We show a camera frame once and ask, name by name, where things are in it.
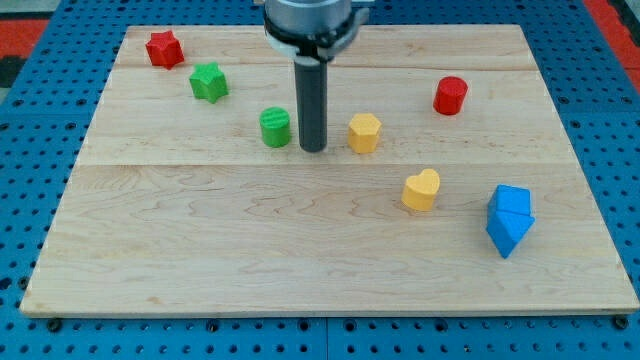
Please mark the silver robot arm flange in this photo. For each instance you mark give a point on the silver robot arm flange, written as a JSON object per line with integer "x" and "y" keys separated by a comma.
{"x": 311, "y": 32}

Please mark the yellow hexagon block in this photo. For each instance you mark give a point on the yellow hexagon block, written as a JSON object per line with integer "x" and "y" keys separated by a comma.
{"x": 364, "y": 133}

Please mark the green star block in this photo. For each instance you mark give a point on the green star block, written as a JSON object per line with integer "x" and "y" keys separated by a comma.
{"x": 208, "y": 82}

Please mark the red star block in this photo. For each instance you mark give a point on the red star block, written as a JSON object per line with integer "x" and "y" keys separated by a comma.
{"x": 164, "y": 49}

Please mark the green cylinder block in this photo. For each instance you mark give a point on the green cylinder block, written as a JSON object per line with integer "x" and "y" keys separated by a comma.
{"x": 275, "y": 127}

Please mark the yellow heart block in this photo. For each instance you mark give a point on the yellow heart block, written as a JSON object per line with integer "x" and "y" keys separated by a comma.
{"x": 420, "y": 191}

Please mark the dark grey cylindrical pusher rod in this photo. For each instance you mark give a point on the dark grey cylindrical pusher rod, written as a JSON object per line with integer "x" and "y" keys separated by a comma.
{"x": 311, "y": 97}

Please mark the light wooden board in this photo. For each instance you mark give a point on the light wooden board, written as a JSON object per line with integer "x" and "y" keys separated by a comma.
{"x": 176, "y": 209}

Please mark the red cylinder block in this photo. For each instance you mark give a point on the red cylinder block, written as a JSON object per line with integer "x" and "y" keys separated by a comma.
{"x": 450, "y": 95}

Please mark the blue triangular prism block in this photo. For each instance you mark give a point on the blue triangular prism block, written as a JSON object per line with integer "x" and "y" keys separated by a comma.
{"x": 507, "y": 230}

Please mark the blue cube block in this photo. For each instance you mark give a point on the blue cube block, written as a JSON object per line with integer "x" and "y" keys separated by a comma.
{"x": 510, "y": 199}

